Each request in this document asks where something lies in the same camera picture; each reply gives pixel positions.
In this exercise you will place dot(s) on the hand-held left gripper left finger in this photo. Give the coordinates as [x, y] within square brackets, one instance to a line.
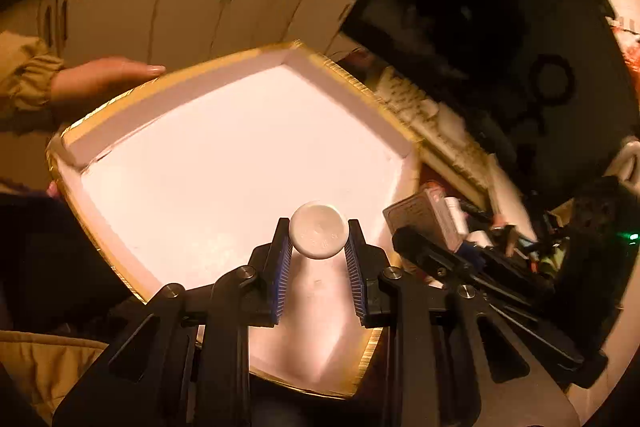
[282, 277]

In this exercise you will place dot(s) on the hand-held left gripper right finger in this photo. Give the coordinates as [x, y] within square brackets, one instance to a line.
[356, 277]

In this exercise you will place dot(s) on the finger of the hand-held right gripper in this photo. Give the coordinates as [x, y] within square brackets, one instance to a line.
[425, 252]

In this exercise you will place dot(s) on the small brown cardboard box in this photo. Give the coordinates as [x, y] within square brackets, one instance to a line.
[425, 217]

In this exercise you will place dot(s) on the white round bottle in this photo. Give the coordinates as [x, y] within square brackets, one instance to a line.
[317, 232]

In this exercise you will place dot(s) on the white box with gold rim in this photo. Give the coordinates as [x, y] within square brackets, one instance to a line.
[225, 147]

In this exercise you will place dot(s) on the another person's forearm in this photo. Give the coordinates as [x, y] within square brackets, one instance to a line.
[25, 77]

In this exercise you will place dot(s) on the white keyboard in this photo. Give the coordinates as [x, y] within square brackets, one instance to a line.
[425, 112]

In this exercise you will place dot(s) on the black computer monitor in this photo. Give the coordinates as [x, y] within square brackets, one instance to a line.
[475, 32]

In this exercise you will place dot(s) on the dark cloth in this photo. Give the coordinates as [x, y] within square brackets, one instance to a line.
[50, 257]

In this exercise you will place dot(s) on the beige puffer jacket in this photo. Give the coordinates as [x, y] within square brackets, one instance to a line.
[40, 367]

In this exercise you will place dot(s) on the white lower kitchen cabinets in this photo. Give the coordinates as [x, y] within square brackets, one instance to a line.
[125, 7]

